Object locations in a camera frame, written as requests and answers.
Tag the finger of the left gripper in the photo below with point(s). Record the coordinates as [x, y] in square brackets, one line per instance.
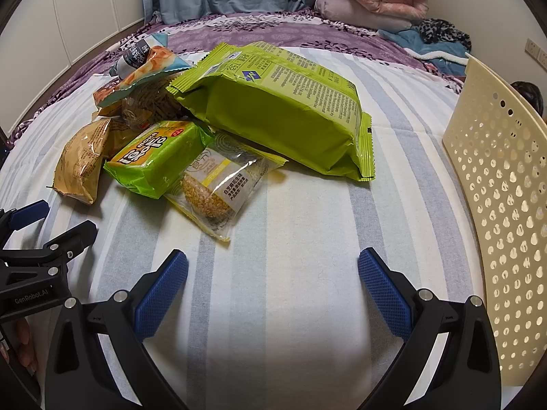
[64, 247]
[19, 218]

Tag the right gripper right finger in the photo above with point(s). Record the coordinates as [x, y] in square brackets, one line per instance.
[468, 373]

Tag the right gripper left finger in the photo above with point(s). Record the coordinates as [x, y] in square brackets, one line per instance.
[77, 373]

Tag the small green cracker pack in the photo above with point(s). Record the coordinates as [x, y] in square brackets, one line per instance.
[153, 161]

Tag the clear sesame cake pack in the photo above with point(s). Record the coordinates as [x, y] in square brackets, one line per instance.
[213, 189]

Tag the light blue bread bag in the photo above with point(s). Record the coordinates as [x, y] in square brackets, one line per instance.
[145, 61]

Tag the large green snack bag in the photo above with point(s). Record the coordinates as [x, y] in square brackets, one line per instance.
[284, 102]

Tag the clear cookie bag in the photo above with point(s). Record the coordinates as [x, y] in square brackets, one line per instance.
[148, 104]

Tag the person's left hand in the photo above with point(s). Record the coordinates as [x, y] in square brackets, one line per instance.
[24, 351]

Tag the white wardrobe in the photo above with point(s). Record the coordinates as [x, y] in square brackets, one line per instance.
[45, 38]

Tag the cream perforated plastic basket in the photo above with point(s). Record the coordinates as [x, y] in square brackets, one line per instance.
[497, 144]

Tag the purple floral bed cover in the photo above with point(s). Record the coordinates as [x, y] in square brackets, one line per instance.
[293, 29]

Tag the black backpack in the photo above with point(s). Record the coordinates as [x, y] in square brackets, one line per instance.
[531, 93]

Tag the blue white blanket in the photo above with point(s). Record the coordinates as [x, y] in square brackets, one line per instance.
[449, 58]

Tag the leopard print cloth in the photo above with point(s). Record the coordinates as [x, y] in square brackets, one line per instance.
[436, 30]

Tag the wall outlet plate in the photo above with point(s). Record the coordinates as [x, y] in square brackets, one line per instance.
[535, 52]

